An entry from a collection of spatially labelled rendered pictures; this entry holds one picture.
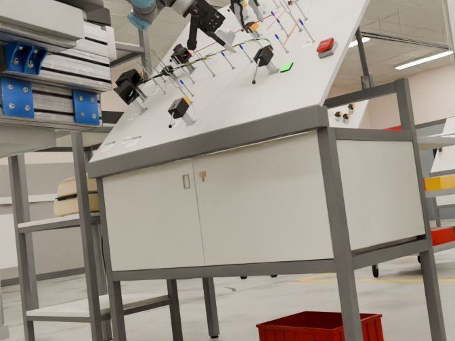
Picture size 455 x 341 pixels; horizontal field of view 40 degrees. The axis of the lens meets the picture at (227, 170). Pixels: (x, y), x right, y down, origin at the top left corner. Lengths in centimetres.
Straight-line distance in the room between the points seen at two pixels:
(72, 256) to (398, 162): 818
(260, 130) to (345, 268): 51
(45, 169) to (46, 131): 832
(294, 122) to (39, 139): 76
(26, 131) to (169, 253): 96
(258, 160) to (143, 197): 61
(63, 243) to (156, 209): 762
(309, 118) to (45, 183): 827
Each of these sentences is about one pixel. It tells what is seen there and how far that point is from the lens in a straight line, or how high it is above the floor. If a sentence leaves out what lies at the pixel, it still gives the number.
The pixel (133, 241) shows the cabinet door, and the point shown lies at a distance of 258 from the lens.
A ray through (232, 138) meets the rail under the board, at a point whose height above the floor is 83.
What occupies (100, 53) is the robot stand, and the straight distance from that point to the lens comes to 173.
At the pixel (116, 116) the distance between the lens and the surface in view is 301.
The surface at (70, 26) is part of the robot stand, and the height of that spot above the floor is 102.
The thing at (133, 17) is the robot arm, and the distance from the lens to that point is 205.
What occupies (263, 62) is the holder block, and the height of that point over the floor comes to 108.
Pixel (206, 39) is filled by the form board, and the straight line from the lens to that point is 297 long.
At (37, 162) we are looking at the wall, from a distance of 1000.
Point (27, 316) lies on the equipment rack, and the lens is 323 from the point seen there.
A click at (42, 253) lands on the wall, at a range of 989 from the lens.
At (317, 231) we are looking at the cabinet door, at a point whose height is 49.
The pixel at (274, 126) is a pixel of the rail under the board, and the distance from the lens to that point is 200.
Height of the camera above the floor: 56
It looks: 4 degrees up
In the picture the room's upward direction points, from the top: 7 degrees counter-clockwise
